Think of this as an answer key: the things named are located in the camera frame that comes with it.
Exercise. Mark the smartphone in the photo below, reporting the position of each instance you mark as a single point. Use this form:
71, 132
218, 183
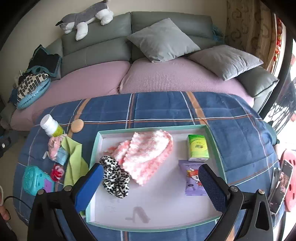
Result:
283, 183

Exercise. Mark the pink frilly cloth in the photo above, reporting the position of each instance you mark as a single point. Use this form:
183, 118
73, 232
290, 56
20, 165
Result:
54, 144

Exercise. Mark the beige patterned curtain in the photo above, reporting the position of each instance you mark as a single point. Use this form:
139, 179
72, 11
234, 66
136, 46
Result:
245, 23

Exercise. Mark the purple tissue pack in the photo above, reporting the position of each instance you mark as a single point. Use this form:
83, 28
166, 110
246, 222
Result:
190, 176

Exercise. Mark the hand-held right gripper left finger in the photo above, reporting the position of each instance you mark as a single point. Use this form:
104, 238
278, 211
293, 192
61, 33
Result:
89, 187

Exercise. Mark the white pill bottle green label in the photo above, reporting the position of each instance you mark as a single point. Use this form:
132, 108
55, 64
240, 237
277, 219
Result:
49, 125

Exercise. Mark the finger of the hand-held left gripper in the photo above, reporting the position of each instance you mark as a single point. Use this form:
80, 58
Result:
4, 146

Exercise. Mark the light blue cloth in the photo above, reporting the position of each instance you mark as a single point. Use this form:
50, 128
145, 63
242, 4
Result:
62, 156

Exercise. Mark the person's left hand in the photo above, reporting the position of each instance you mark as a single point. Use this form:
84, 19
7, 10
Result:
4, 213

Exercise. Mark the green tissue pack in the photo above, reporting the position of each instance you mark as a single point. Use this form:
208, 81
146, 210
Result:
197, 146

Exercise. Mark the beige round powder puff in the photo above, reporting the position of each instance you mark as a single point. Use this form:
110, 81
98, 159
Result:
77, 126

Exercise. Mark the grey white husky plush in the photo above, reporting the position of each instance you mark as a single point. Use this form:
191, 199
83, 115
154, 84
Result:
85, 16

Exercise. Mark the grey sofa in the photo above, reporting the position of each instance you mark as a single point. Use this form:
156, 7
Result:
97, 30

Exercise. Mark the blue plaid blanket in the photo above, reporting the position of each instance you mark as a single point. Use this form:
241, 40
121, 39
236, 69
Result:
161, 111

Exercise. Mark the pink plastic stool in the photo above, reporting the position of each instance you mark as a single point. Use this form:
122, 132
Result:
290, 157

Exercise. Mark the light green cloth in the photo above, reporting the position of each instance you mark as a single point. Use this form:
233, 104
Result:
75, 166

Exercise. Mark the pink white fluffy cloth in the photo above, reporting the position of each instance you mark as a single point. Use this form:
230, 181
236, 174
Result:
148, 157

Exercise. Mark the red hanging decoration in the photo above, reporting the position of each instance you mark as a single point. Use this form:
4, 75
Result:
279, 41

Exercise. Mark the pink sofa seat cover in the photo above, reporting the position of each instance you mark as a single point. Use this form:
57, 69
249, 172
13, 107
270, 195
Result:
81, 83
173, 76

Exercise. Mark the grey leather cushion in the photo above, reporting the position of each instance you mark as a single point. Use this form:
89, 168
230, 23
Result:
256, 81

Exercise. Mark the black white patterned blue cushion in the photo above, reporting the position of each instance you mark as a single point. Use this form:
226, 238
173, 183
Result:
30, 85

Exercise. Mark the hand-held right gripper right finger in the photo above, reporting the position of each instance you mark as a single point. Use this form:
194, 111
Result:
212, 188

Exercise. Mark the grey square cushion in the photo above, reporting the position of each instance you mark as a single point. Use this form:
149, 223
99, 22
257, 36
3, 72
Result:
224, 60
161, 39

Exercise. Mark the black metal rack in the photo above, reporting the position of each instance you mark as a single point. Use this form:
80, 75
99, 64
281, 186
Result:
281, 109

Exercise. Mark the teal rimmed white tray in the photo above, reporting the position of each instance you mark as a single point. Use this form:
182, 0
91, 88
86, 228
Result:
161, 208

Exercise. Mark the dark teal bag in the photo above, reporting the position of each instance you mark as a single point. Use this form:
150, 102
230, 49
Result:
45, 60

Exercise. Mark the teal plastic toy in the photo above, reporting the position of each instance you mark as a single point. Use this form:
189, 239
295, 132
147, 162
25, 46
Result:
34, 180

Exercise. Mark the leopard print scrunchie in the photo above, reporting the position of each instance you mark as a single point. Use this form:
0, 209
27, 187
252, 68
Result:
115, 178

